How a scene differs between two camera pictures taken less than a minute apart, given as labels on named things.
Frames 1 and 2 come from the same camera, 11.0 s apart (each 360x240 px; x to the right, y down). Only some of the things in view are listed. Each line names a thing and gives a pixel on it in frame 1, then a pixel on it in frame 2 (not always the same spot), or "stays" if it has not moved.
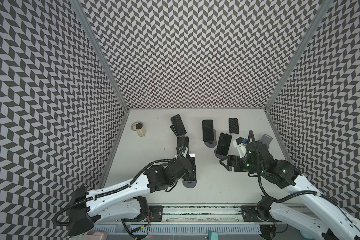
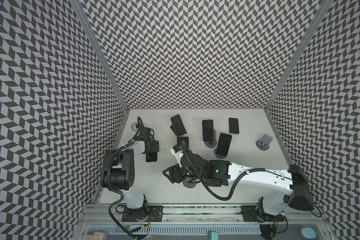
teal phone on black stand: (178, 125) stays
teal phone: (233, 125) stays
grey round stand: (266, 140) stays
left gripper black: (187, 176) to (155, 147)
